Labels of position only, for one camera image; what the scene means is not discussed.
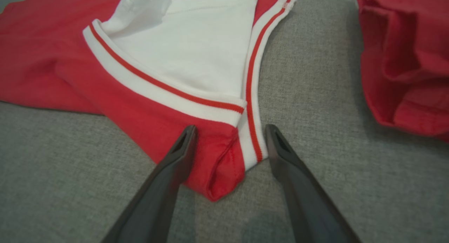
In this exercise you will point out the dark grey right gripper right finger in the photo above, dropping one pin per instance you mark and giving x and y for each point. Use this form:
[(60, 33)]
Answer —
[(312, 208)]

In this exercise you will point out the red and white jersey shirt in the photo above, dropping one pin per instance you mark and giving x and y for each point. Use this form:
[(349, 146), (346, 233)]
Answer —
[(52, 60)]

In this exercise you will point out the red shorts with white trim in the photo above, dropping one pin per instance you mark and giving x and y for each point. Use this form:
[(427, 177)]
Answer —
[(403, 60)]

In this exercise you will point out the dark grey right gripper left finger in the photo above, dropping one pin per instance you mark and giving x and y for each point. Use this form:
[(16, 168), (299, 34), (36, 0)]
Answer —
[(154, 204)]

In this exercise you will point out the white cloth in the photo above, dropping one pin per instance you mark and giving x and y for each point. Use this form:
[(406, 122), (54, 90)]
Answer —
[(350, 165)]

